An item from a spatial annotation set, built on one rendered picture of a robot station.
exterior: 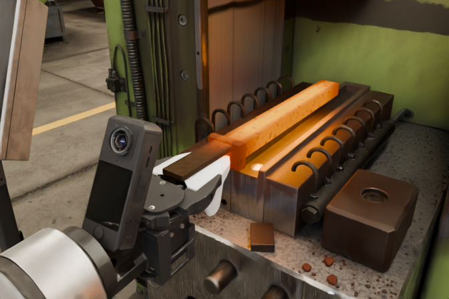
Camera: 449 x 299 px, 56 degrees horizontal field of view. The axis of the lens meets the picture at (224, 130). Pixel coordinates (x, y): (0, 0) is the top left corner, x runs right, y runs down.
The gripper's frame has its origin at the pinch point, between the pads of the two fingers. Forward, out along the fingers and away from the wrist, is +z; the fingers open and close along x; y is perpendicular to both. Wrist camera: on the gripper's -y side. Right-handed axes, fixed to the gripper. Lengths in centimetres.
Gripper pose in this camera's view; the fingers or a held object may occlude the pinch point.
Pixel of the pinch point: (216, 154)
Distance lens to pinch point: 50.0
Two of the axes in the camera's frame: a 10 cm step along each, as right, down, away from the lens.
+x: 8.2, 2.5, -5.2
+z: 5.8, -3.6, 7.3
